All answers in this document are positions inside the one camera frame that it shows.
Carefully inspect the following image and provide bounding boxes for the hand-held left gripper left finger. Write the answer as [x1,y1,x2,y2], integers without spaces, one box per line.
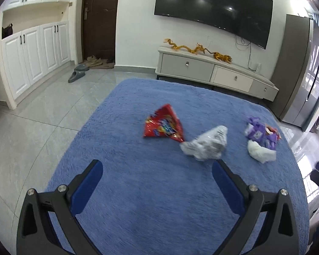
[16,159,104,255]

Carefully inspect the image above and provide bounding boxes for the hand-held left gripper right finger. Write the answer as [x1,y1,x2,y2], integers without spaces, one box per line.
[212,159,300,255]

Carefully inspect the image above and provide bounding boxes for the white tissue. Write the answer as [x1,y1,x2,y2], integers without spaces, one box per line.
[247,139,277,164]

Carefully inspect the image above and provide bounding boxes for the clear plastic bag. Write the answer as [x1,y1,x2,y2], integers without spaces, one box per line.
[180,126,228,161]

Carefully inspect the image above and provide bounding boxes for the purple wrapper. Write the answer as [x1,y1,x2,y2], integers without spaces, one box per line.
[244,116,278,149]

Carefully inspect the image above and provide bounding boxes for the red and white wrapper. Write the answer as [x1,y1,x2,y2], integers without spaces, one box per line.
[263,123,282,141]

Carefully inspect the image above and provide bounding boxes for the shiny red snack packet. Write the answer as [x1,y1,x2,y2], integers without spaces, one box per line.
[143,104,185,143]

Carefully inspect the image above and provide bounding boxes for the blue fluffy blanket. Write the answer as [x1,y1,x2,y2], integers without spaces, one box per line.
[12,78,310,255]

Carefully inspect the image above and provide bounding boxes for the grey double-door refrigerator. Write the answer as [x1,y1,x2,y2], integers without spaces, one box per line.
[271,14,319,132]

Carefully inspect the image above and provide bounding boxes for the beige doormat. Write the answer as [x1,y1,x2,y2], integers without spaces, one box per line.
[86,55,115,70]

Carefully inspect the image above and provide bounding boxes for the white television cabinet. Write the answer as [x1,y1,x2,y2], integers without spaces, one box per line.
[155,46,280,102]

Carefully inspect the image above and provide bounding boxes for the golden tiger figurine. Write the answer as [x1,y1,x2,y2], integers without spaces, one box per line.
[213,51,233,64]

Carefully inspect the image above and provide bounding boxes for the white lower cabinet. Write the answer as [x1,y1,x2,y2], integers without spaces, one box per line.
[0,20,71,109]

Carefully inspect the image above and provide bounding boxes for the golden dragon figurine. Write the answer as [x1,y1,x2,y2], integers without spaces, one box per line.
[163,38,207,54]

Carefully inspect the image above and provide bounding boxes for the dark brown entrance door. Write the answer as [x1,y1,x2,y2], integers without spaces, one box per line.
[82,0,122,65]

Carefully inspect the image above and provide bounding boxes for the black bag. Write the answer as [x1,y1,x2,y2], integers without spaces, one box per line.
[1,24,14,39]

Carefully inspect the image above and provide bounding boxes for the black television cable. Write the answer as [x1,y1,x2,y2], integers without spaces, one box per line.
[235,34,256,71]

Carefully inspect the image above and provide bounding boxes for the large black wall television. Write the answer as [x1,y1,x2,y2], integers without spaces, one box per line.
[154,0,274,50]

